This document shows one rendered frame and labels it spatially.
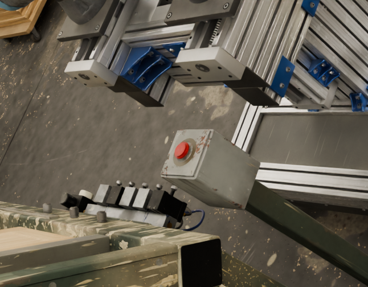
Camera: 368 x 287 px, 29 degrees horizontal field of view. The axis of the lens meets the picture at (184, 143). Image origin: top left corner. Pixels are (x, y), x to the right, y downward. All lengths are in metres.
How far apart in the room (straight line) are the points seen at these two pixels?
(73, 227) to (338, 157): 0.89
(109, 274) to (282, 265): 1.20
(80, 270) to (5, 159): 3.16
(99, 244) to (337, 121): 0.99
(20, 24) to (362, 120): 3.20
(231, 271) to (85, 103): 2.53
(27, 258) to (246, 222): 1.28
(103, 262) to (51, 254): 0.25
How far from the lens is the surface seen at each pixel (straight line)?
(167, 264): 1.47
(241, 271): 1.62
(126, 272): 1.41
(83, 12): 1.97
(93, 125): 3.82
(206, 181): 1.52
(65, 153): 3.92
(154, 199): 1.84
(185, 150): 1.53
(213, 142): 1.53
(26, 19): 4.93
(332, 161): 2.27
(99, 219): 1.80
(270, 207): 1.70
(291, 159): 2.38
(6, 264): 1.55
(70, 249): 1.62
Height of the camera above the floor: 1.85
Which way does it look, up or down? 36 degrees down
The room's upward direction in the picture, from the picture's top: 57 degrees counter-clockwise
